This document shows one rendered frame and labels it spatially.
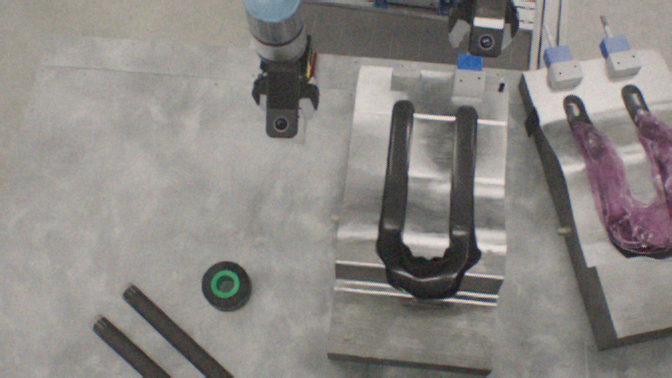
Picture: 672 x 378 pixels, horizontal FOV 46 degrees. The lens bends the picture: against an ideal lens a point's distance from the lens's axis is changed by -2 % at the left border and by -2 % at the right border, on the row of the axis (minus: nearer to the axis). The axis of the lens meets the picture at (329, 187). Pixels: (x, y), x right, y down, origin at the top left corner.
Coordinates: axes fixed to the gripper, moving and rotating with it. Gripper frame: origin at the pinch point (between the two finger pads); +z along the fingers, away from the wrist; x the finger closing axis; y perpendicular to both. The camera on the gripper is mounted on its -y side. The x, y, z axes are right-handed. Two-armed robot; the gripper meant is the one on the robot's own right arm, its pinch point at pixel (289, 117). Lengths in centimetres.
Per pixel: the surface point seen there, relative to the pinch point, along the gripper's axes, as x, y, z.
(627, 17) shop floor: -85, 91, 95
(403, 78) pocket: -17.8, 13.6, 8.4
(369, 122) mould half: -12.7, 3.4, 6.3
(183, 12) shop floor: 53, 80, 95
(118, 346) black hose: 24.0, -38.2, 11.0
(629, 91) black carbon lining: -58, 16, 10
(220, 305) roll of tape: 8.5, -29.5, 11.4
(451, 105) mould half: -26.3, 7.8, 6.0
